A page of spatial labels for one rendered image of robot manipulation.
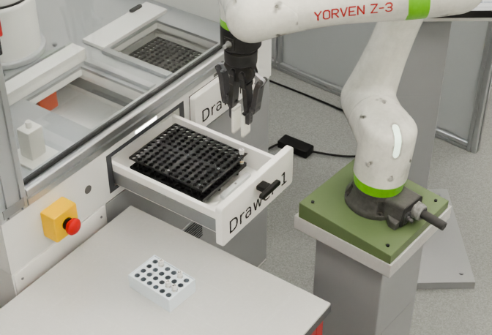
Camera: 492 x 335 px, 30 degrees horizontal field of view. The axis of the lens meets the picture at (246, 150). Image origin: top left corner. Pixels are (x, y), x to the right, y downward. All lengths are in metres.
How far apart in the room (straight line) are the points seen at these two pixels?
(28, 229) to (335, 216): 0.71
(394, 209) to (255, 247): 0.94
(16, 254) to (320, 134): 2.01
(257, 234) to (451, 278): 0.68
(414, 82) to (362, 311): 0.88
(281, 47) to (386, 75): 2.04
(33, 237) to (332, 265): 0.74
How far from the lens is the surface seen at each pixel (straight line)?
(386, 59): 2.16
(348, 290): 2.35
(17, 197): 2.01
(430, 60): 2.92
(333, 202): 2.24
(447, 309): 3.14
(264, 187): 2.10
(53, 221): 2.06
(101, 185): 2.21
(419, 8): 1.90
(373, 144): 2.09
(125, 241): 2.20
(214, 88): 2.43
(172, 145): 2.25
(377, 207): 2.20
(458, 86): 3.74
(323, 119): 3.93
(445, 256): 3.28
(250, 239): 2.97
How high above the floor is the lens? 2.23
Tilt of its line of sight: 37 degrees down
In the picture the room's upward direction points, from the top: straight up
